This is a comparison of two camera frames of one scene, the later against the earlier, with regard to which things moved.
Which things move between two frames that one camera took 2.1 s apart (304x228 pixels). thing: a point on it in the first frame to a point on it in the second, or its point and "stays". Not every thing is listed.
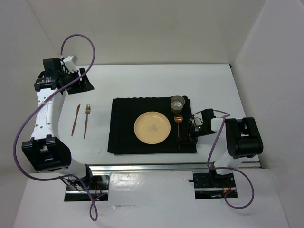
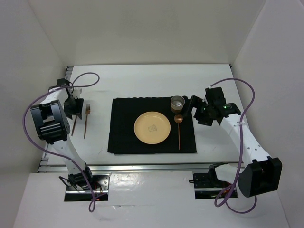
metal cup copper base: (176, 103) stays
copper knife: (78, 108) stays
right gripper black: (188, 137) to (194, 101)
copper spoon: (178, 119) stays
